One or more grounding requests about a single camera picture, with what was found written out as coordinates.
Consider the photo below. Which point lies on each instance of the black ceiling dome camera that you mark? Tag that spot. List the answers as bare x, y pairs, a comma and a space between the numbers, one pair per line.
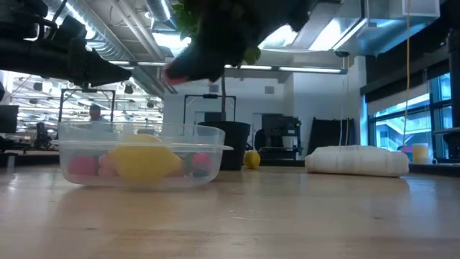
342, 54

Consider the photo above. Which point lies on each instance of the black machine cabinet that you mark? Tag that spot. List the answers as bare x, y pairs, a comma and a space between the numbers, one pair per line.
284, 133

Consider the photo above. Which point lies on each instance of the black monitor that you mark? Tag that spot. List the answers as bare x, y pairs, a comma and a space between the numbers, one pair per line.
8, 118

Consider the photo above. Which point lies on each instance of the person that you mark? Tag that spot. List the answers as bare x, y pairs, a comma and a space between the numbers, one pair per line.
95, 112

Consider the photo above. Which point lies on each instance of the folded checked white cloth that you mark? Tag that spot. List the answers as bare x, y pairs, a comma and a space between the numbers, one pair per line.
355, 162

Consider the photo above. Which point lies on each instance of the rectangular silver ceiling duct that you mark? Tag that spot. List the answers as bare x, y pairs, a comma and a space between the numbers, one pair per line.
352, 28

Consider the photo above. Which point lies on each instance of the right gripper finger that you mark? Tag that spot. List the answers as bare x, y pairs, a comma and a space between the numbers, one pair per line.
201, 64

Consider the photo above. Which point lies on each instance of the yellow toy lemon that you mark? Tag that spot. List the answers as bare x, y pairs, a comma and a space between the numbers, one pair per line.
252, 159
143, 162

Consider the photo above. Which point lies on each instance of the ribbed silver ventilation duct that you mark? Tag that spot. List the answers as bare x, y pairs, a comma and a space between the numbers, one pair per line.
104, 46

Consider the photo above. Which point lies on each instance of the black ceiling spotlight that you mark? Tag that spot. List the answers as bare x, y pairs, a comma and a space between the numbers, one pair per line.
128, 88

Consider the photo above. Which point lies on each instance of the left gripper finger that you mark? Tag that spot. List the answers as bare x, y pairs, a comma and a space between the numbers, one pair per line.
106, 69
104, 81

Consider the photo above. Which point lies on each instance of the black leaning panel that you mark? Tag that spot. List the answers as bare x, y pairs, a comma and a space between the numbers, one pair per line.
328, 135

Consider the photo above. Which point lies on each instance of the black metal gantry frame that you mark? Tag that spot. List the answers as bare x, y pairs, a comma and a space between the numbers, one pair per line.
210, 96
88, 90

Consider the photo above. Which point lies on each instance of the small red berry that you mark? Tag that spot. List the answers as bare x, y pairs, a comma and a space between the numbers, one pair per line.
202, 162

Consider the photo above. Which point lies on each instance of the long ceiling light bar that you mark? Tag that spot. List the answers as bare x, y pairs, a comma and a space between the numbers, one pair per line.
287, 68

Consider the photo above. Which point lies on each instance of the pink blue box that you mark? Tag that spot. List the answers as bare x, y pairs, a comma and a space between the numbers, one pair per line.
408, 154

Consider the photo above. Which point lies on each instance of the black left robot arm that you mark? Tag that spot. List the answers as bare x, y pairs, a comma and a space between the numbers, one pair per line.
18, 57

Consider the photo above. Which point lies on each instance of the grey wall vent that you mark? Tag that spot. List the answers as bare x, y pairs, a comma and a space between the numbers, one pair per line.
213, 88
269, 90

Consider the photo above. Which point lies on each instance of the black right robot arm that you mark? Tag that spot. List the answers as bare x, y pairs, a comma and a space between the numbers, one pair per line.
298, 14

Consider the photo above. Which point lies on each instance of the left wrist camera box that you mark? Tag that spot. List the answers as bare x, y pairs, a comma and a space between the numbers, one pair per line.
70, 30

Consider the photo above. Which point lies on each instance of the green potted plant black pot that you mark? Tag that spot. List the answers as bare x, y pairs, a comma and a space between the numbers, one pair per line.
237, 144

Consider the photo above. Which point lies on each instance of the yellow cup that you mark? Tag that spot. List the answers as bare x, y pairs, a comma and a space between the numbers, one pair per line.
420, 153

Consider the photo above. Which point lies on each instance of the clear plastic tupperware container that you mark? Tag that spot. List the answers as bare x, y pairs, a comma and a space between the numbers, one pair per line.
64, 158

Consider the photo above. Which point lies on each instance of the smooth round silver duct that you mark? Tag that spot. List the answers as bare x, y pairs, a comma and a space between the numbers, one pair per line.
160, 11

